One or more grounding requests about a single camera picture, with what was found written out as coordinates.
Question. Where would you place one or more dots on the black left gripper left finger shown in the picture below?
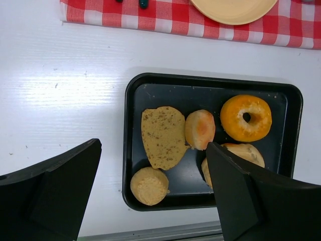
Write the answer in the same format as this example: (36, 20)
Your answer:
(47, 201)

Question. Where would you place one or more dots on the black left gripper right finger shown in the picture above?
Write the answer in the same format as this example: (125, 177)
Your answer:
(256, 204)

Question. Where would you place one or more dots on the orange glazed donut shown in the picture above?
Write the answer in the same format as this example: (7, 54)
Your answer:
(246, 118)

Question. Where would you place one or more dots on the small round bun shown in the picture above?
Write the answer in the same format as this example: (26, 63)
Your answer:
(200, 129)

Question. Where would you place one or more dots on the flat speckled bread slice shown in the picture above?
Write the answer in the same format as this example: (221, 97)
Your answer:
(163, 136)

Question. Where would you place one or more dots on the pale bagel with hole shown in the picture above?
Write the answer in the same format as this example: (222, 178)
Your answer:
(246, 151)

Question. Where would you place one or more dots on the round yellow muffin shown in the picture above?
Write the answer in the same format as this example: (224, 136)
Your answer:
(149, 186)

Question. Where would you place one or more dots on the black baking tray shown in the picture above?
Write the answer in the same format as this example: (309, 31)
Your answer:
(187, 94)

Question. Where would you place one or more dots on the red white checkered cloth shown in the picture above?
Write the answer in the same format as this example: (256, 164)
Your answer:
(287, 24)

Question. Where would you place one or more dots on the beige round plate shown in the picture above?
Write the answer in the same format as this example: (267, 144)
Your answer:
(234, 12)

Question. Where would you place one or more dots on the aluminium front rail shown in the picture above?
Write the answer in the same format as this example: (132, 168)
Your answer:
(199, 231)

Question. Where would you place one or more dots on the gold spoon black handle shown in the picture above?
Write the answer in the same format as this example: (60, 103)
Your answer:
(143, 4)

